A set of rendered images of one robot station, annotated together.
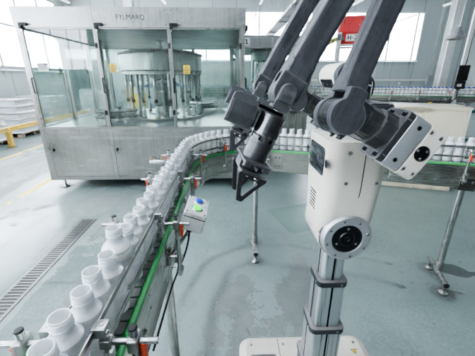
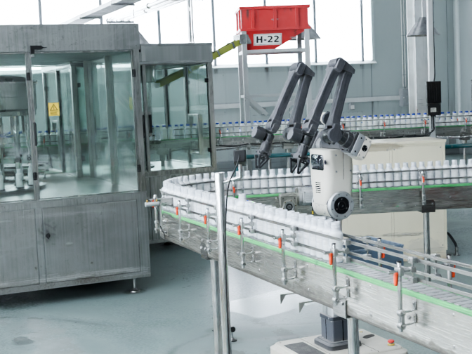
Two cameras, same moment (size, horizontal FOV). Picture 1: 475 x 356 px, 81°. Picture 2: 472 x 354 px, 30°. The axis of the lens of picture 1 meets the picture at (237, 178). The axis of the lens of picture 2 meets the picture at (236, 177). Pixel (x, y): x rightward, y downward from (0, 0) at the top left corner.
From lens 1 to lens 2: 402 cm
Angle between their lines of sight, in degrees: 25
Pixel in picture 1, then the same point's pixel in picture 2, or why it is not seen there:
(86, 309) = not seen: hidden behind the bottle
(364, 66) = (337, 116)
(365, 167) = (343, 162)
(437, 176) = (402, 201)
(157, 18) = (11, 39)
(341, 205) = (336, 185)
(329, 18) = (322, 100)
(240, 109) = (296, 135)
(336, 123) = (331, 138)
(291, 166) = not seen: hidden behind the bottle
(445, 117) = (417, 154)
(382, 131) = (348, 140)
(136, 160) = not seen: outside the picture
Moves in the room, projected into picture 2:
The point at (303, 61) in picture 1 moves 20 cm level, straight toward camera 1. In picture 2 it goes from (316, 115) to (326, 116)
